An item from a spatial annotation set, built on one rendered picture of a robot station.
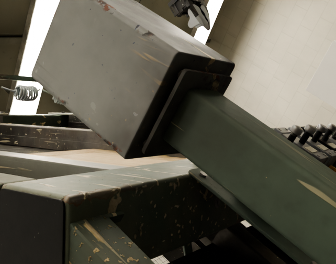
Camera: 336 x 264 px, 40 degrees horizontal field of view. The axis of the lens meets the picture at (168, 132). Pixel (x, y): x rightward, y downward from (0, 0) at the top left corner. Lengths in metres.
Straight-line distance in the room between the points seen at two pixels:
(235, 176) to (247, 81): 6.64
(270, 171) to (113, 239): 0.21
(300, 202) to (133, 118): 0.17
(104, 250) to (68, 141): 1.00
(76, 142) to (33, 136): 0.20
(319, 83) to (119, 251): 4.65
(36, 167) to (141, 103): 0.53
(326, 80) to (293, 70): 1.71
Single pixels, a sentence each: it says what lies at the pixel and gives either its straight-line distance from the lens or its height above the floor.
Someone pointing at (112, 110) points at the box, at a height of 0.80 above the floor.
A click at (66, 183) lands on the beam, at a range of 0.60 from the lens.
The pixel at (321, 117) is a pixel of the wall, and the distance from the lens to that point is 6.62.
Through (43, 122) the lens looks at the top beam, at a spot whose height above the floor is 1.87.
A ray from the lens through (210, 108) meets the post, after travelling 0.43.
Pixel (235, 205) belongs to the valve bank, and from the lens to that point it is 0.69.
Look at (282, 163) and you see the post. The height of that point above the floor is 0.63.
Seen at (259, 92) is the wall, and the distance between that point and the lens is 6.97.
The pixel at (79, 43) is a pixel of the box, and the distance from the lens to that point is 0.50.
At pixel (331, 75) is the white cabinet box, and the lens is 5.04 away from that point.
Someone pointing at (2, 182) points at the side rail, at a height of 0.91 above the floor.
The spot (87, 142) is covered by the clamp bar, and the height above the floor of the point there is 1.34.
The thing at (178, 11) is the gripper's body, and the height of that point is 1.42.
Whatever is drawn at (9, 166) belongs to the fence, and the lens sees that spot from 1.01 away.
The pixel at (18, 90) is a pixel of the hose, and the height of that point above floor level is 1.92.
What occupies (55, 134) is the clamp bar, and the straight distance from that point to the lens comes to 1.53.
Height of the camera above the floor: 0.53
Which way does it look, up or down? 28 degrees up
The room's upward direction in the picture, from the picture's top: 52 degrees counter-clockwise
